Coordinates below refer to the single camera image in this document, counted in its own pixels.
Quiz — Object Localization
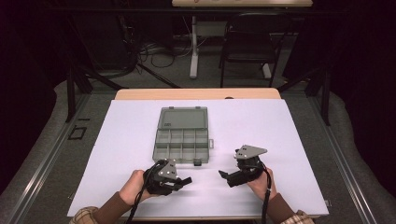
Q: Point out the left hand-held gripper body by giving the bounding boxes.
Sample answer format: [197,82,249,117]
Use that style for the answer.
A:
[143,158,185,197]

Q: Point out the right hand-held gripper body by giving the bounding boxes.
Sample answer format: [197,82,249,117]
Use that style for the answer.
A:
[233,144,269,187]

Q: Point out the grey transparent compartment box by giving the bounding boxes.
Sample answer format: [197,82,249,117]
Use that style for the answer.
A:
[151,105,215,167]

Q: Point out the person's right hand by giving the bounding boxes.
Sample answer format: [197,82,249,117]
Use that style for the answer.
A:
[247,167,278,202]

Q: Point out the person's left hand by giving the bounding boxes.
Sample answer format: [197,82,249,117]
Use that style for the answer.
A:
[119,169,157,207]

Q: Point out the white table cover sheet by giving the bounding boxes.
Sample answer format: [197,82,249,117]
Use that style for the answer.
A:
[66,98,330,218]

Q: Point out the black tripod leg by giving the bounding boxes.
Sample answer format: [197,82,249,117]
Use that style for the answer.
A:
[135,63,181,90]

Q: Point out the black folding chair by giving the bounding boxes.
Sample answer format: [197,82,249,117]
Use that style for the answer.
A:
[219,12,293,89]

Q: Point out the dark curtain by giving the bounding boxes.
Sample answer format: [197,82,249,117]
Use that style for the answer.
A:
[326,0,396,195]
[0,0,68,194]

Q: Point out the wooden desk with white legs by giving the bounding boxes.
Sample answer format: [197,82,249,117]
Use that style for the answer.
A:
[171,0,314,79]

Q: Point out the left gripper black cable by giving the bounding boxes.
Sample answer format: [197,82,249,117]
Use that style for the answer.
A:
[124,159,167,224]

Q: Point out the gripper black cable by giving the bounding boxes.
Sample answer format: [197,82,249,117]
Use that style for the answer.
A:
[261,161,273,224]
[124,159,167,224]

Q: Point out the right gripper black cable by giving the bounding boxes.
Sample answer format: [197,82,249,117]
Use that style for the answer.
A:
[261,161,273,224]

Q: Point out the black metal stand frame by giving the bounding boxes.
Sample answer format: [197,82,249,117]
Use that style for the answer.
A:
[276,65,332,127]
[64,65,125,123]

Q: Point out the aluminium floor rail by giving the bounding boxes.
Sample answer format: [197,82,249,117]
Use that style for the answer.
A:
[306,92,378,224]
[5,92,92,224]

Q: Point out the black floor cable loop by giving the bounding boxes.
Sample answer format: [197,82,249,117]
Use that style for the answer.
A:
[150,51,177,69]

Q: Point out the bundle of black floor cables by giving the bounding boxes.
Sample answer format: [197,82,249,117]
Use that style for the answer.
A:
[106,15,149,78]

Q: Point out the white floor cables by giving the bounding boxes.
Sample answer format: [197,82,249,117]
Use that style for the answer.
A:
[172,17,195,60]

